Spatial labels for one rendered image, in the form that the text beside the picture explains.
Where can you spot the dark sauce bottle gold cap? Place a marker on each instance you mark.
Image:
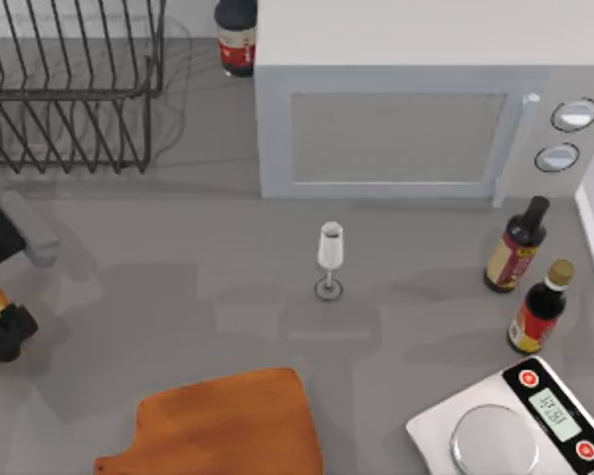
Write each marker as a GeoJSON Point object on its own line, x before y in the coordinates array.
{"type": "Point", "coordinates": [539, 312]}

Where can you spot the large microwave knob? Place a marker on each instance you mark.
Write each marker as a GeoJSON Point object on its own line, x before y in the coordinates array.
{"type": "Point", "coordinates": [574, 115]}

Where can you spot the wooden cutting board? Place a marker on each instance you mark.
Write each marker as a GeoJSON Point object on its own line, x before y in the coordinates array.
{"type": "Point", "coordinates": [227, 425]}

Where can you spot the dark soda bottle red label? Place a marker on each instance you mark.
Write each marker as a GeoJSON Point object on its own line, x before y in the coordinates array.
{"type": "Point", "coordinates": [235, 49]}

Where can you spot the dark sauce bottle black cap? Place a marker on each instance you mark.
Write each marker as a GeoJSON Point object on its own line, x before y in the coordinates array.
{"type": "Point", "coordinates": [515, 252]}

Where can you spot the pale microwave oven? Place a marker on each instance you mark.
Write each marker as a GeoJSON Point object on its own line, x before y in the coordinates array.
{"type": "Point", "coordinates": [376, 34]}

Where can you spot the microwave door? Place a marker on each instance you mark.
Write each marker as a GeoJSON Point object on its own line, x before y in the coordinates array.
{"type": "Point", "coordinates": [396, 138]}

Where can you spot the white kitchen scale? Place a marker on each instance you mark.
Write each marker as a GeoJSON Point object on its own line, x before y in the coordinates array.
{"type": "Point", "coordinates": [495, 440]}

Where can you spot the small microwave knob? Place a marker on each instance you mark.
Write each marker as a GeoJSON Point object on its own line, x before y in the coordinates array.
{"type": "Point", "coordinates": [557, 157]}

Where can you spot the pale grey rounded box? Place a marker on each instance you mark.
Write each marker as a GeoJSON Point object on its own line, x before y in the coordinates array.
{"type": "Point", "coordinates": [32, 230]}

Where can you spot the clear champagne glass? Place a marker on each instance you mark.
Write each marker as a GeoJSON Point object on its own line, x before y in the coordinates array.
{"type": "Point", "coordinates": [330, 247]}

